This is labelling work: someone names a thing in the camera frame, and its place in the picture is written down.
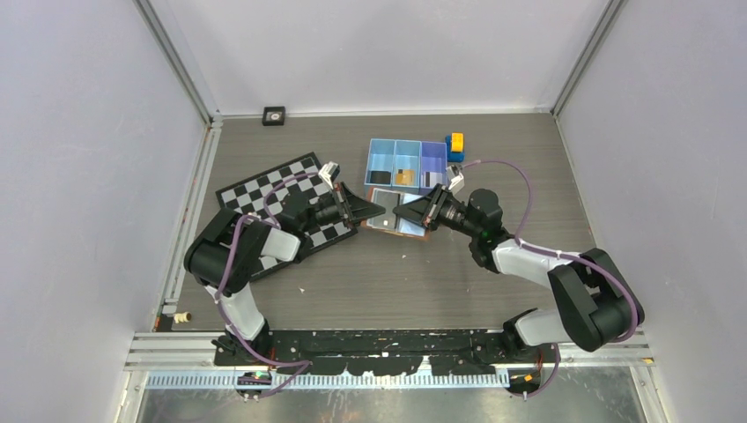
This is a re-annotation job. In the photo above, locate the blue yellow toy block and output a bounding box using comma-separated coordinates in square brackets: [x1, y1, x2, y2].
[445, 132, 465, 163]

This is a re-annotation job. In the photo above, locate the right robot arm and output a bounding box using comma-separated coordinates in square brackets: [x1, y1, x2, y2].
[394, 185, 645, 362]

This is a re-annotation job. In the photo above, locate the light blue bin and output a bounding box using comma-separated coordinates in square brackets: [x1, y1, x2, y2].
[392, 140, 421, 194]
[364, 138, 396, 187]

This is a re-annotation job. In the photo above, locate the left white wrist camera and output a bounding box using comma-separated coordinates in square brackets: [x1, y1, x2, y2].
[318, 161, 340, 190]

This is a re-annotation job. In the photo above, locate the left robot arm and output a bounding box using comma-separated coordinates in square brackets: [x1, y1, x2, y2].
[183, 182, 386, 365]

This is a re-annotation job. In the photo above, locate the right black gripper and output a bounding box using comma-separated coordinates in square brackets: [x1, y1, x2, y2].
[395, 183, 482, 239]

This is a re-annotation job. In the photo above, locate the brown leather card holder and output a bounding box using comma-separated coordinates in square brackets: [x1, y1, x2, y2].
[361, 187, 429, 241]

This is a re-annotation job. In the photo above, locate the black white chessboard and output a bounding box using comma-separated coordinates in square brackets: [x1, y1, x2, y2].
[216, 152, 358, 282]

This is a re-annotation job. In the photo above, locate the light blue left bin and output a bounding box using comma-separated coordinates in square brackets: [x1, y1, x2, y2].
[364, 138, 396, 187]

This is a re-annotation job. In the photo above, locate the orange card in bin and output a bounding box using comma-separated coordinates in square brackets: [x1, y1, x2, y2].
[395, 168, 417, 187]

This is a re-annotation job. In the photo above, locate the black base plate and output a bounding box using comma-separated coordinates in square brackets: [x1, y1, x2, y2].
[212, 329, 556, 376]

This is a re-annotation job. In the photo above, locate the cream chess piece on floor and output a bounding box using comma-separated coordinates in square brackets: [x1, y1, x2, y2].
[173, 312, 192, 324]

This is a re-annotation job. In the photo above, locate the purple right bin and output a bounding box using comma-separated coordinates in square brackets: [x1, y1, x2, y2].
[418, 141, 447, 195]

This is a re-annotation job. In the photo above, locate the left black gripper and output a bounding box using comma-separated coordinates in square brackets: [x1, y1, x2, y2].
[300, 182, 384, 233]

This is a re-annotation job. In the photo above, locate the light blue middle bin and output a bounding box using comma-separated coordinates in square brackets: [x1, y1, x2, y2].
[392, 140, 421, 194]

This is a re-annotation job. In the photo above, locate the small black square box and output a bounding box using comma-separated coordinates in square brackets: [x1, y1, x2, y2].
[262, 106, 286, 126]

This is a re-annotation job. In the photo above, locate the silver black card in bin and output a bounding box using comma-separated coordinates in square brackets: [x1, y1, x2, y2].
[421, 171, 444, 189]

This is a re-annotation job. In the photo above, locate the grey card in holder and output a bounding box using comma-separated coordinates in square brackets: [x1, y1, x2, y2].
[367, 189, 402, 231]

